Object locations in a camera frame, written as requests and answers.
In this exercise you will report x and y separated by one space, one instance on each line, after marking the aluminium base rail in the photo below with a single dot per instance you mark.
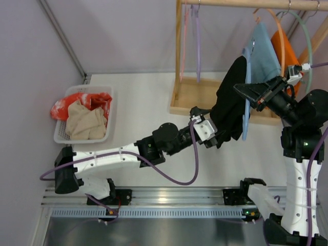
150 202

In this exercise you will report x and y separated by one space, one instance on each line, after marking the orange plastic hanger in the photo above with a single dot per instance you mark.
267 57

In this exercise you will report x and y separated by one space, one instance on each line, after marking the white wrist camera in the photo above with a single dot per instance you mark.
294 73
205 128

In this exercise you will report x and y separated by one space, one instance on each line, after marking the beige cloth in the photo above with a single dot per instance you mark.
85 124

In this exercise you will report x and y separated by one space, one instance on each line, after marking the pink plastic hanger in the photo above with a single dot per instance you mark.
185 29

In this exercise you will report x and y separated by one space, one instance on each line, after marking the red cloth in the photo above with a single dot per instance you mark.
91 101

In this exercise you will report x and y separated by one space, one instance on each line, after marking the grey wall profile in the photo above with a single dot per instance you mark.
45 7

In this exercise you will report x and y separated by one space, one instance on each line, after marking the black trousers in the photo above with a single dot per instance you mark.
227 113

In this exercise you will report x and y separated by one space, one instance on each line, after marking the orange trousers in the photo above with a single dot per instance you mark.
290 56

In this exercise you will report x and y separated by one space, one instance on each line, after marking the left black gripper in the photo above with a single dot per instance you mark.
211 141

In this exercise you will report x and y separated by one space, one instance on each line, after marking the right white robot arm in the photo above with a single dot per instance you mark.
302 142

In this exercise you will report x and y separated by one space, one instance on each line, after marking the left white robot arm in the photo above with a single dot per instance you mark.
76 170

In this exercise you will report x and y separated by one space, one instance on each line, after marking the wooden clothes rack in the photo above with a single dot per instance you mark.
187 92

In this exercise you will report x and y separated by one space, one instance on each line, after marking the blue plastic hanger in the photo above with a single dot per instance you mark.
247 52

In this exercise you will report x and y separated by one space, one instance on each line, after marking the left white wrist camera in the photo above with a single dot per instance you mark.
205 128

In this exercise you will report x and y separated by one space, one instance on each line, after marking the green plastic hanger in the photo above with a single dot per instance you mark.
308 46

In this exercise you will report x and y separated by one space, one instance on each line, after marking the light blue trousers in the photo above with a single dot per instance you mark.
262 56

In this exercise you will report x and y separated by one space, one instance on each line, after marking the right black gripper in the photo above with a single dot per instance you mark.
270 93

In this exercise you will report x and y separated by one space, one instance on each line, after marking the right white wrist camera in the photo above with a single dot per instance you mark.
294 73

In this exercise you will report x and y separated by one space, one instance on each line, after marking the purple plastic hanger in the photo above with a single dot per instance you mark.
196 34

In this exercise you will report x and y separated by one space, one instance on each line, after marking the white plastic basket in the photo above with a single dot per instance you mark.
60 135

